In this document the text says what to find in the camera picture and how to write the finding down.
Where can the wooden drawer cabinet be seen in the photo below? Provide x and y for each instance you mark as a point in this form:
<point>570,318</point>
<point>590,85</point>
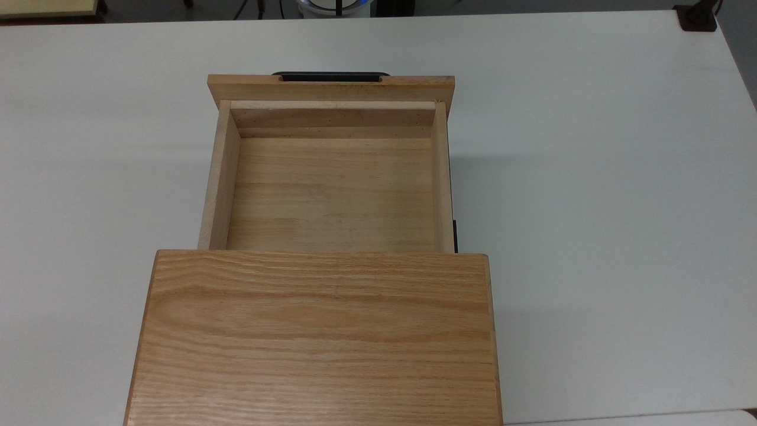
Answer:
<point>319,337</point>

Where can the yellow-topped side table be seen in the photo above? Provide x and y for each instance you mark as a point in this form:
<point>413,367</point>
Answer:
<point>50,8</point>

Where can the black table clamp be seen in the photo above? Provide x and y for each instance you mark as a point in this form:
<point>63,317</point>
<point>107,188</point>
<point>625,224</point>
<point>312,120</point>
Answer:
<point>698,16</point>

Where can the open wooden drawer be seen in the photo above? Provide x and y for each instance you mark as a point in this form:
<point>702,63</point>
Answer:
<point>331,189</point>

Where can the black drawer slide rail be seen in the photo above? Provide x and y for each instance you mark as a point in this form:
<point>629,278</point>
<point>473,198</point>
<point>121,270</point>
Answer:
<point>454,234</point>

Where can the round white blue-lit base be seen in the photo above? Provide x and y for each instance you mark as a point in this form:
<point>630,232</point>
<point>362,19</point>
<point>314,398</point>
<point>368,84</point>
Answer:
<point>334,7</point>

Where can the black tripod legs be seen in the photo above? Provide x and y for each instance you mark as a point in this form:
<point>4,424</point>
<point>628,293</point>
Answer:
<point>248,8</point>

